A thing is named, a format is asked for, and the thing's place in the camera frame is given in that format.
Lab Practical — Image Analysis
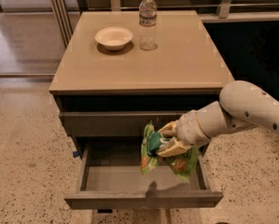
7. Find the clear plastic water bottle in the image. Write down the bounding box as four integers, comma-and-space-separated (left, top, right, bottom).
139, 0, 157, 50

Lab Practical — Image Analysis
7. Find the open middle drawer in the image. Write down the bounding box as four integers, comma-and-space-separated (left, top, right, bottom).
64, 142, 223, 209

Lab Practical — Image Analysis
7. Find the green rice chip bag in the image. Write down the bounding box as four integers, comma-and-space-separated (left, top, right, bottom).
140, 122, 199, 181

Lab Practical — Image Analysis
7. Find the grey drawer cabinet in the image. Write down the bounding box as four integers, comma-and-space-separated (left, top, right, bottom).
49, 10, 235, 224

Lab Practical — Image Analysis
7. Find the closed top drawer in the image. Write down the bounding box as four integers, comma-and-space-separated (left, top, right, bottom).
59, 111, 183, 137

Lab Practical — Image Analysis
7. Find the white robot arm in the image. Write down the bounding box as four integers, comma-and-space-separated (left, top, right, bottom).
156, 81, 279, 157

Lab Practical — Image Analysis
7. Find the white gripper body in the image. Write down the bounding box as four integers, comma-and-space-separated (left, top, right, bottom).
176, 110, 211, 147

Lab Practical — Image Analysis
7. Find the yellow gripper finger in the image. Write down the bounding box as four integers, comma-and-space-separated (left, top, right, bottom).
156, 137, 192, 158
159, 120, 177, 137

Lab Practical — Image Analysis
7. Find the white bowl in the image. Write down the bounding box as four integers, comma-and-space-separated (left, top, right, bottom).
95, 27, 133, 50

